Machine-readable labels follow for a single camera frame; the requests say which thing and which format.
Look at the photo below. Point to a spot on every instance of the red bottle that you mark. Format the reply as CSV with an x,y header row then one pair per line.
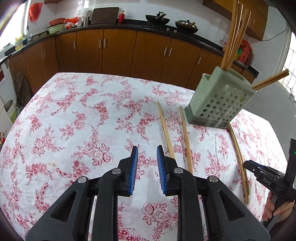
x,y
121,17

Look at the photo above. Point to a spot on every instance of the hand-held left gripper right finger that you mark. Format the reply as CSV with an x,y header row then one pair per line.
x,y
185,185

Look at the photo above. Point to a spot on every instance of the green basin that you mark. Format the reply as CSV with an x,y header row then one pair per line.
x,y
55,29

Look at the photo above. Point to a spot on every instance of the person's right hand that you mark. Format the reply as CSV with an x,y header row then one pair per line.
x,y
281,212

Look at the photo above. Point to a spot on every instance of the red and white plastic bag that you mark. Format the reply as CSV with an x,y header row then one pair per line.
x,y
72,22

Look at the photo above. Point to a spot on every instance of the red basin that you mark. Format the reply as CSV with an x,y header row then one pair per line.
x,y
56,21

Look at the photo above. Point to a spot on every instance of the steel canister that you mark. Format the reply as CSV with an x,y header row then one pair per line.
x,y
86,20

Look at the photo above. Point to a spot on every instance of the dark lidded pot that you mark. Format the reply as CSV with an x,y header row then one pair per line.
x,y
186,27

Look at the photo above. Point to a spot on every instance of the wooden lower cabinets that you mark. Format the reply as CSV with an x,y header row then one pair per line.
x,y
115,53

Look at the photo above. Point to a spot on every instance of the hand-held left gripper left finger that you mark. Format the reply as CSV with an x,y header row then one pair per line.
x,y
111,185

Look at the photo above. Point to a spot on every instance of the dark cutting board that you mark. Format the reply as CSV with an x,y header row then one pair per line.
x,y
104,15

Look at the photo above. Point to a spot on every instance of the dark sack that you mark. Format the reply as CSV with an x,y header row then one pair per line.
x,y
22,89

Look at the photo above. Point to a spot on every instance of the floral tablecloth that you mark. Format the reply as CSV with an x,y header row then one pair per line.
x,y
81,127

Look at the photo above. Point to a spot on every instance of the black wok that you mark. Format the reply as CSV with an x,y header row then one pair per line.
x,y
157,20

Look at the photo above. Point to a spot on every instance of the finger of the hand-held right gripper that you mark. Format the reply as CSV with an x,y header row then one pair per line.
x,y
252,166

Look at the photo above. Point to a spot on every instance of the yellow dish soap bottle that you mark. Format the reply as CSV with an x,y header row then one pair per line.
x,y
19,43

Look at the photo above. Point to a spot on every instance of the barred window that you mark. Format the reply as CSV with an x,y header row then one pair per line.
x,y
291,58

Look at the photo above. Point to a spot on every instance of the large bright window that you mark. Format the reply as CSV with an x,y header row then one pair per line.
x,y
20,20

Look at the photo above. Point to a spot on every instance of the gas stove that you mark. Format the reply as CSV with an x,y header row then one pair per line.
x,y
171,29

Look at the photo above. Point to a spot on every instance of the white and green bucket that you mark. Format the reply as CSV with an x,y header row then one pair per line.
x,y
11,111

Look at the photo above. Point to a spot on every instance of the steel faucet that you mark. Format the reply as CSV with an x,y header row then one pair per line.
x,y
28,34

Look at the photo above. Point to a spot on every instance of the black kitchen countertop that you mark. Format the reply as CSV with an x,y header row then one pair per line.
x,y
129,23

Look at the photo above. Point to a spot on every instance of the green perforated utensil holder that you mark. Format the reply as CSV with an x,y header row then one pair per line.
x,y
219,109

